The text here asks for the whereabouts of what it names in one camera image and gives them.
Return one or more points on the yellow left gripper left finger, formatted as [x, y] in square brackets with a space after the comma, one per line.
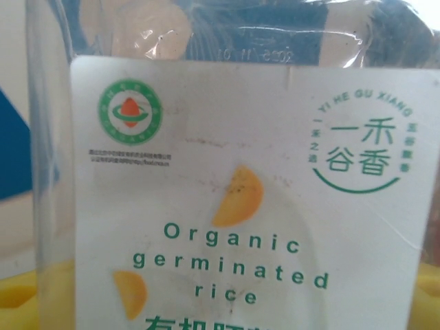
[17, 302]

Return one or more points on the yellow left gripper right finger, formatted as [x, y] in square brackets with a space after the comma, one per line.
[429, 302]

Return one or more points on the clear jar white rice label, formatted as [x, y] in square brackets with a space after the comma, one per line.
[240, 137]

